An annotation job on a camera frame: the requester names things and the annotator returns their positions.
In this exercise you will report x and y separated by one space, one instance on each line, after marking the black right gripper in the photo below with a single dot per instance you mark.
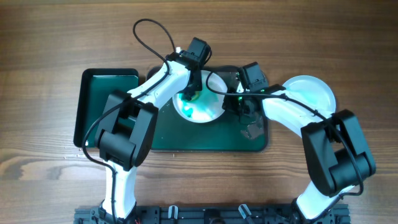
241 106

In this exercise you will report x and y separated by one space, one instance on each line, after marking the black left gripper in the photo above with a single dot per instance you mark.
193 86

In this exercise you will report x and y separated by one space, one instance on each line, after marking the green and yellow sponge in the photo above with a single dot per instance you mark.
190 95

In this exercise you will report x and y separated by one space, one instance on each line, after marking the white plate with green stain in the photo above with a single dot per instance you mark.
312 91

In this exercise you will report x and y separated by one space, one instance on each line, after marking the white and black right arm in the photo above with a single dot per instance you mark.
337 154

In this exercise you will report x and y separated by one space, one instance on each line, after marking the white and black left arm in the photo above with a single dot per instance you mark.
125 130

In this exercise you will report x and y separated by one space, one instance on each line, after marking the large dark serving tray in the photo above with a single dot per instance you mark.
224 134

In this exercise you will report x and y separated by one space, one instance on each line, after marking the small black water tray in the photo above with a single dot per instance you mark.
96 85

